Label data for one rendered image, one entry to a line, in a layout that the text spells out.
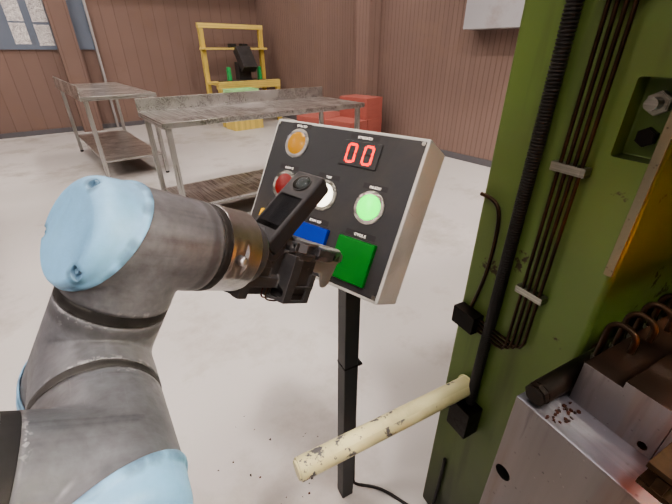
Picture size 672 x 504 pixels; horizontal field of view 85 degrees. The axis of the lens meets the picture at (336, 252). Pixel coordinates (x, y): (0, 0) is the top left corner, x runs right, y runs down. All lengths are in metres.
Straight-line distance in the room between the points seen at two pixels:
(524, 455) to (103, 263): 0.56
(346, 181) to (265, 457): 1.17
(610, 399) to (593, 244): 0.23
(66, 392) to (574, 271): 0.66
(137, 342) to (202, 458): 1.29
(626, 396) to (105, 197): 0.57
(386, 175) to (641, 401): 0.44
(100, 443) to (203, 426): 1.45
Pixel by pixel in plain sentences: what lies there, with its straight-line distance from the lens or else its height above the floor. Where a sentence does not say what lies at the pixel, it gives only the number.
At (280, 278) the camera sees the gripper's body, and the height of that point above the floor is 1.07.
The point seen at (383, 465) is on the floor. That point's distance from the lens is 1.55.
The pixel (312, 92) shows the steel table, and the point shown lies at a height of 0.93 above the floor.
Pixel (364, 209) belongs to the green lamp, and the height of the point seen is 1.09.
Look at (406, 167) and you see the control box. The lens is 0.62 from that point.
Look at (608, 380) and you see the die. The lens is 0.57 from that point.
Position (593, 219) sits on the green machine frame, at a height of 1.10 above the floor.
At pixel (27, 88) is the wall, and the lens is 8.54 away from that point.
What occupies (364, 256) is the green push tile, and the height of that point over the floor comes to 1.02.
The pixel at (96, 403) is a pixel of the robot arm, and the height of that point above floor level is 1.12.
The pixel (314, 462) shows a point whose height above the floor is 0.64.
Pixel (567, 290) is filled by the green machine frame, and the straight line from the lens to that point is 0.72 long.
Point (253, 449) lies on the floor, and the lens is 1.60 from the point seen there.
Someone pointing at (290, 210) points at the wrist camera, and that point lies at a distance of 0.45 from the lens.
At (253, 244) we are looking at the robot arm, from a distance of 0.38.
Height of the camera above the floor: 1.32
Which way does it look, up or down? 29 degrees down
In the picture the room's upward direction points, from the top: straight up
